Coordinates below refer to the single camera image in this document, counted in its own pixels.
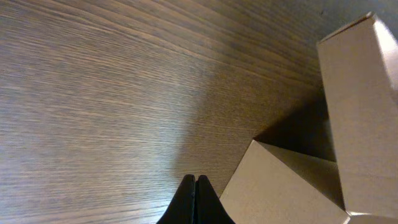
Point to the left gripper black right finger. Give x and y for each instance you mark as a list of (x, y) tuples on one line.
[(208, 208)]

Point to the brown cardboard box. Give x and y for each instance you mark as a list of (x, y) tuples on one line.
[(275, 185)]

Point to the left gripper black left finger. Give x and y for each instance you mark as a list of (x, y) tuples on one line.
[(182, 206)]

